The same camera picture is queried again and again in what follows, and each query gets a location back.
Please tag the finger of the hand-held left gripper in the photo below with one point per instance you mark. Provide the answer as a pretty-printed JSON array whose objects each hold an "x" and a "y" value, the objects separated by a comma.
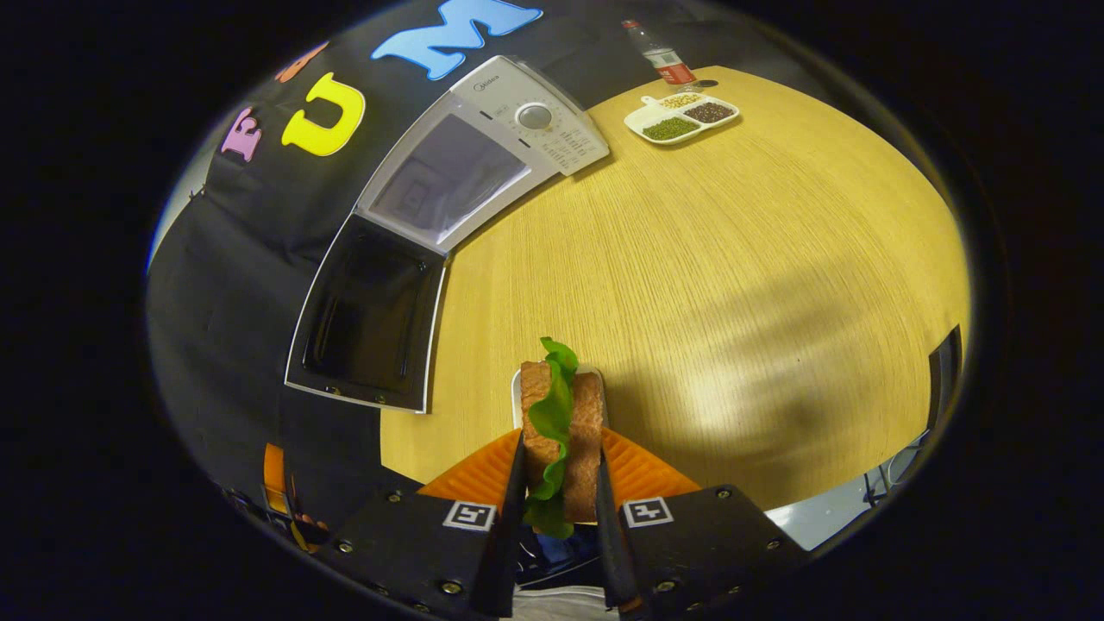
[{"x": 274, "y": 479}]

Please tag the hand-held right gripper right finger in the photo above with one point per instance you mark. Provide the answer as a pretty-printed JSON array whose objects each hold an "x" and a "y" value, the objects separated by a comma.
[{"x": 611, "y": 561}]

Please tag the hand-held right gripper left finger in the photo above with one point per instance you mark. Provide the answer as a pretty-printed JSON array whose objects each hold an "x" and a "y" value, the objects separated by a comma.
[{"x": 504, "y": 561}]

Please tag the sandwich with green lettuce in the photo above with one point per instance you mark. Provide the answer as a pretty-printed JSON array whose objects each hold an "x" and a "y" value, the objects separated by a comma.
[{"x": 582, "y": 448}]

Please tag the white microwave oven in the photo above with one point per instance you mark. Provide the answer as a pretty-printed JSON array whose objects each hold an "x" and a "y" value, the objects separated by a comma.
[{"x": 448, "y": 181}]

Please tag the black backdrop cloth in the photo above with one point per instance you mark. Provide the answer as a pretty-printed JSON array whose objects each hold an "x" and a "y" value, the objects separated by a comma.
[{"x": 250, "y": 259}]

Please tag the white divided tray of beans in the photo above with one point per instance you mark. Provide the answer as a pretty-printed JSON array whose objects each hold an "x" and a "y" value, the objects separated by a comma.
[{"x": 681, "y": 121}]

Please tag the clear bottle with red label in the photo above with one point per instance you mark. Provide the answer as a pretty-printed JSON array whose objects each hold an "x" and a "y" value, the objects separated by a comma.
[{"x": 664, "y": 59}]

